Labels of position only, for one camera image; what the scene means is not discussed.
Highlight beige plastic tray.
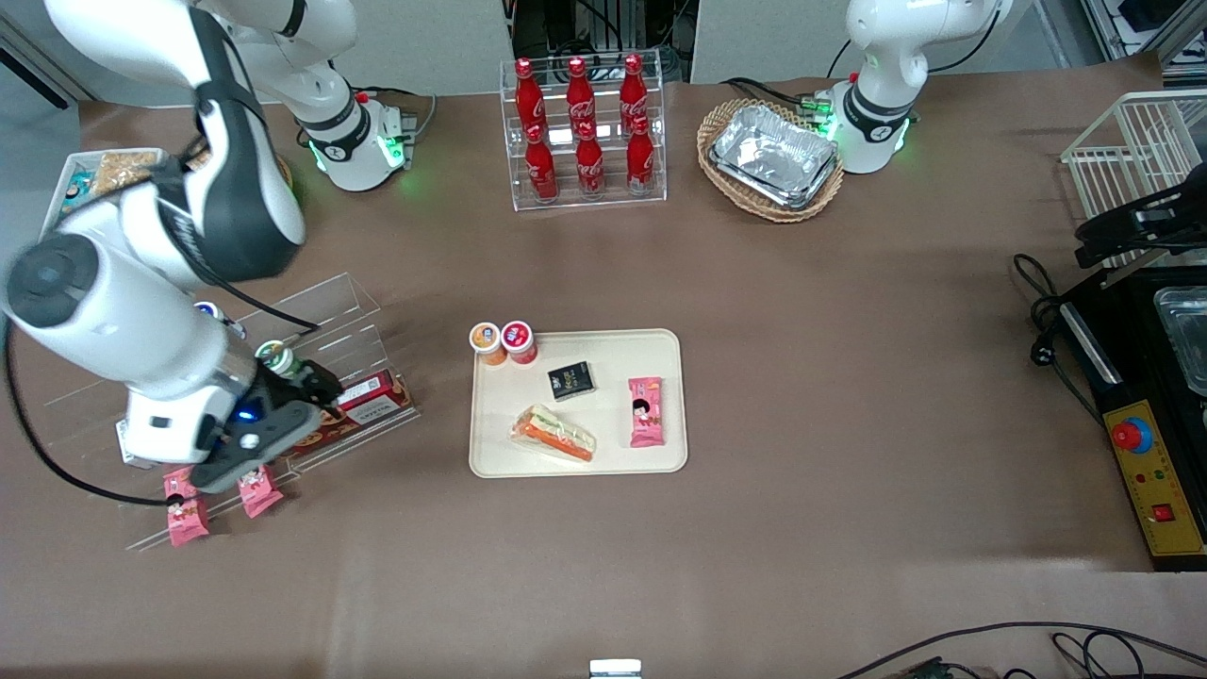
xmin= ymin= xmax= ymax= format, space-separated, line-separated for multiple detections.
xmin=469 ymin=328 xmax=689 ymax=479

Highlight black power cable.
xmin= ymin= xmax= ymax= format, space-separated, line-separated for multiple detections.
xmin=1013 ymin=253 xmax=1114 ymax=425

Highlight white rectangular dish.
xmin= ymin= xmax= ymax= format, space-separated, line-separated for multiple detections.
xmin=40 ymin=148 xmax=171 ymax=237

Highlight red cola bottle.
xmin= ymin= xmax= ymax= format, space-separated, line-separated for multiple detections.
xmin=620 ymin=54 xmax=650 ymax=128
xmin=626 ymin=116 xmax=656 ymax=192
xmin=524 ymin=123 xmax=559 ymax=202
xmin=566 ymin=58 xmax=597 ymax=133
xmin=575 ymin=123 xmax=606 ymax=197
xmin=515 ymin=58 xmax=548 ymax=133

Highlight black equipment rack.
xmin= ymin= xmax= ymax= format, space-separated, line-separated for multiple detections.
xmin=509 ymin=0 xmax=699 ymax=86

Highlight black floor cables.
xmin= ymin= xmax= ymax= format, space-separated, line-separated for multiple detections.
xmin=839 ymin=621 xmax=1207 ymax=679

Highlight triangle sandwich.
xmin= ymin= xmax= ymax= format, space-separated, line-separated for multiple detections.
xmin=510 ymin=404 xmax=598 ymax=464

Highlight green lid cup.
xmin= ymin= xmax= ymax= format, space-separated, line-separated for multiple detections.
xmin=255 ymin=339 xmax=305 ymax=380

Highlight blue lid cup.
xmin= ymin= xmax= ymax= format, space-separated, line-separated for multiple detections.
xmin=193 ymin=301 xmax=248 ymax=342

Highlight pink snack packet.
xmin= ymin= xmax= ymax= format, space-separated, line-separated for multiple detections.
xmin=628 ymin=376 xmax=667 ymax=449
xmin=236 ymin=465 xmax=285 ymax=519
xmin=162 ymin=467 xmax=211 ymax=548

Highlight light wicker basket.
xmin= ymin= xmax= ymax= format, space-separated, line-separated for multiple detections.
xmin=697 ymin=98 xmax=846 ymax=224

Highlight aluminium foil tray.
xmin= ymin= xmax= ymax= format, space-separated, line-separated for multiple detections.
xmin=709 ymin=104 xmax=840 ymax=210

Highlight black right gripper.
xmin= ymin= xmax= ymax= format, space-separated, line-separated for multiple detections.
xmin=191 ymin=362 xmax=346 ymax=496

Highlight brown wicker basket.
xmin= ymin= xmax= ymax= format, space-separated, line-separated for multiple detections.
xmin=184 ymin=143 xmax=294 ymax=248

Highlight steel pan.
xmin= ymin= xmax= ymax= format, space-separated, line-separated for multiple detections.
xmin=1152 ymin=286 xmax=1207 ymax=397

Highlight red lid cup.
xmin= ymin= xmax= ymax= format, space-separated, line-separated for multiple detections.
xmin=500 ymin=320 xmax=539 ymax=367

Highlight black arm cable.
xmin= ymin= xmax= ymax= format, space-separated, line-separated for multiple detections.
xmin=3 ymin=269 xmax=322 ymax=507

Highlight white wire basket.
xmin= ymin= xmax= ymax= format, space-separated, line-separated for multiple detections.
xmin=1061 ymin=90 xmax=1207 ymax=284

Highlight clear acrylic display shelf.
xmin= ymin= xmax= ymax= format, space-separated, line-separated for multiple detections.
xmin=42 ymin=272 xmax=422 ymax=553

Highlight red cookie box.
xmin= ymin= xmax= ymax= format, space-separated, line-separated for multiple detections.
xmin=273 ymin=369 xmax=416 ymax=472

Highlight clear bag of snacks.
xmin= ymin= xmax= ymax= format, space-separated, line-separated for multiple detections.
xmin=94 ymin=151 xmax=161 ymax=190

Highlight black machine with yellow panel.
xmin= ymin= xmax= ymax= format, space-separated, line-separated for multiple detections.
xmin=1056 ymin=269 xmax=1207 ymax=573

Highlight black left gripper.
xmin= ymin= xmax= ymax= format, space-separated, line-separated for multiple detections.
xmin=1075 ymin=184 xmax=1207 ymax=270

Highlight clear acrylic bottle rack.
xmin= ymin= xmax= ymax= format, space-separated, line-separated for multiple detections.
xmin=499 ymin=49 xmax=669 ymax=212

